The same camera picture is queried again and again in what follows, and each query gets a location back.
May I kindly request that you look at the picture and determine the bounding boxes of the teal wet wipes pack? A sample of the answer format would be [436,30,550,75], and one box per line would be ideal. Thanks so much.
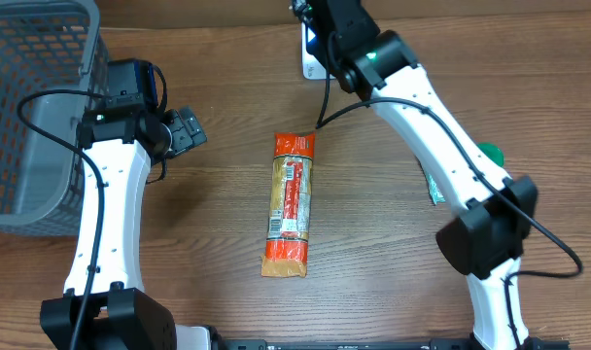
[424,171,445,205]

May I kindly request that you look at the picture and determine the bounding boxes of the green lid jar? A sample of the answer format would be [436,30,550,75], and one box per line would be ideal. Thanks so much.
[478,143,504,167]

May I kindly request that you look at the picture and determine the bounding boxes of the white barcode scanner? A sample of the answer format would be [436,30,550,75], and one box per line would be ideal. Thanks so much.
[301,23,327,80]

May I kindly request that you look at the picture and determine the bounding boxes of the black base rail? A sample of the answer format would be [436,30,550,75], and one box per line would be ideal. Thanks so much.
[217,337,572,350]

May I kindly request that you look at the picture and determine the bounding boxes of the grey plastic shopping basket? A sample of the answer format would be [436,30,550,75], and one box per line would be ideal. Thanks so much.
[0,0,109,236]

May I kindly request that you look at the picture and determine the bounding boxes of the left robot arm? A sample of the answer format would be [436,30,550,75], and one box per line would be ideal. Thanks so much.
[40,59,221,349]

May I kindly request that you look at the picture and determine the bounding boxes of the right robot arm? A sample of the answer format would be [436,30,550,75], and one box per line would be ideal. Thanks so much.
[291,0,537,349]

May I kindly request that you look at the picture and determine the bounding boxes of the red orange snack bag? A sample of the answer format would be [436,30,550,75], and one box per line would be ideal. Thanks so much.
[261,133,315,278]

